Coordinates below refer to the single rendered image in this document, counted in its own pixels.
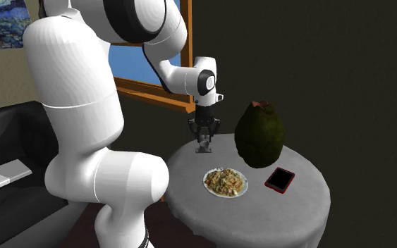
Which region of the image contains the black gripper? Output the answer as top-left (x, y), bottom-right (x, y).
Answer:
top-left (188, 104), bottom-right (221, 142)

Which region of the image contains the small grey metal object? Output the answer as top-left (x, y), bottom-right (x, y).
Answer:
top-left (195, 133), bottom-right (213, 154)

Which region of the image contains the dark green vase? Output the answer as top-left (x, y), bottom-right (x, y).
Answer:
top-left (234, 100), bottom-right (286, 170)

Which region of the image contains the white plate of noodles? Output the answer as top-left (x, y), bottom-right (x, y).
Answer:
top-left (202, 167), bottom-right (249, 199)

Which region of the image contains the wooden framed window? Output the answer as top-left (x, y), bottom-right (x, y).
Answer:
top-left (108, 0), bottom-right (197, 114)

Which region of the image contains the red tablet with black screen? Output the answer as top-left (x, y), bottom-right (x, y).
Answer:
top-left (264, 166), bottom-right (296, 194)

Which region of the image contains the round grey table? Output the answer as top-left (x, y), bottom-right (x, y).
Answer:
top-left (163, 133), bottom-right (332, 248)

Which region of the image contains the black sofa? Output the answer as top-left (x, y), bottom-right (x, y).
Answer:
top-left (0, 100), bottom-right (89, 248)

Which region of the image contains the blue landscape wall painting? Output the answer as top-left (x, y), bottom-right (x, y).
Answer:
top-left (0, 0), bottom-right (32, 50)

